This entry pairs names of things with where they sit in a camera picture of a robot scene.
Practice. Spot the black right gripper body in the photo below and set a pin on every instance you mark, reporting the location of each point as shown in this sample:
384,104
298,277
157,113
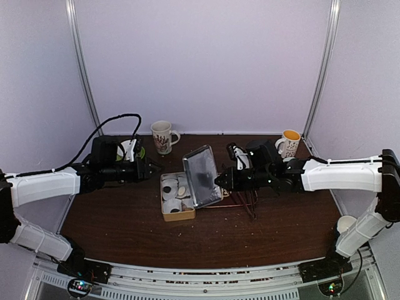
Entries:
260,179

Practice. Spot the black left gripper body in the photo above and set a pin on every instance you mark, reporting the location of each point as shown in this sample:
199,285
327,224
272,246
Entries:
112,173

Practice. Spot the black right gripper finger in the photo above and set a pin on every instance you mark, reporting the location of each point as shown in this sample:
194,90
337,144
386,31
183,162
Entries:
223,183
226,176

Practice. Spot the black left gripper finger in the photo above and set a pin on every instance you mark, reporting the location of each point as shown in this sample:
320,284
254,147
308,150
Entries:
152,164
150,173

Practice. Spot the bear print tin lid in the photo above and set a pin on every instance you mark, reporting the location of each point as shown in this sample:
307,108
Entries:
201,172

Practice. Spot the metal tongs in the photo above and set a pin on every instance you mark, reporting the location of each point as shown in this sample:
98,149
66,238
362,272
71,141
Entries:
240,185

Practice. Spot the white oval chocolate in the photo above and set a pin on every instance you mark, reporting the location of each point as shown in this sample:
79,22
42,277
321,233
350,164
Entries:
181,190

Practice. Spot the beige tin box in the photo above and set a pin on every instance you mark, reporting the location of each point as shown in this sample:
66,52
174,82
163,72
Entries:
173,200

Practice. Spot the gold ridged chocolate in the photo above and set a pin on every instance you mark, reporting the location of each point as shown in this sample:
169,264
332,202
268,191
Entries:
186,208

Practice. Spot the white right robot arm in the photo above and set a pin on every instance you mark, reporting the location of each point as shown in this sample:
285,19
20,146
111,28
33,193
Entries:
378,174

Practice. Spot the white cup near arm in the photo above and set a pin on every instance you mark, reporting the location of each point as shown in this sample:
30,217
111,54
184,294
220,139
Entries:
344,223

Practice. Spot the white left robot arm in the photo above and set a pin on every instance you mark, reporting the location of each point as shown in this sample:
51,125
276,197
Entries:
20,189

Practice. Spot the green saucer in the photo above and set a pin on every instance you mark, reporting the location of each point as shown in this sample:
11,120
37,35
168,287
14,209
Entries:
121,154

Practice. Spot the red lacquer tray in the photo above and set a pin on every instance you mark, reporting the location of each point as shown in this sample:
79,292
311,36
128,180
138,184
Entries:
231,201

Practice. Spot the white bowl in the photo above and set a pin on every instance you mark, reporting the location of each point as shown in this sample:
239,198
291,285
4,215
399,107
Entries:
124,144

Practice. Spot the floral mug beige inside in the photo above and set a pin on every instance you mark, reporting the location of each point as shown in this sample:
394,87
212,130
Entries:
164,136

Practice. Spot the white mug yellow inside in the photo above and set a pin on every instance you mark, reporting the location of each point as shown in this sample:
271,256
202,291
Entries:
287,145

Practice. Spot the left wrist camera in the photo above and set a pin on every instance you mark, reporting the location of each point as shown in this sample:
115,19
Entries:
133,148

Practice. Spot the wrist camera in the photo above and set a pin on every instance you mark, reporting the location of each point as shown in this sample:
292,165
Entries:
239,155
133,148

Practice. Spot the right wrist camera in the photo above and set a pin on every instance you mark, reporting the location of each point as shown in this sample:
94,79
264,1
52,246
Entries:
239,155

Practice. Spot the right aluminium frame post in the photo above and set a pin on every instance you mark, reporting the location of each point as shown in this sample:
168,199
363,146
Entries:
331,33

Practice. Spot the aluminium frame post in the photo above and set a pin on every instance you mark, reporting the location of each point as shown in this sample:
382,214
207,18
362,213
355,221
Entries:
331,33
81,65

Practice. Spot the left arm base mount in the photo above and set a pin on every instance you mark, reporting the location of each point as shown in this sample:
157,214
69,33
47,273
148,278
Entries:
94,272

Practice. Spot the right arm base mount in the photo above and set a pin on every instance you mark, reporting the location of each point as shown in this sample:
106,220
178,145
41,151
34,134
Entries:
322,269

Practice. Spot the metal front rail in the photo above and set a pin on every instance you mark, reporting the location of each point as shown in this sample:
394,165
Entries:
279,281

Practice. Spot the left aluminium frame post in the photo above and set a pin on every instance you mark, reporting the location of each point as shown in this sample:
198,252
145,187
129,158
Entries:
81,65

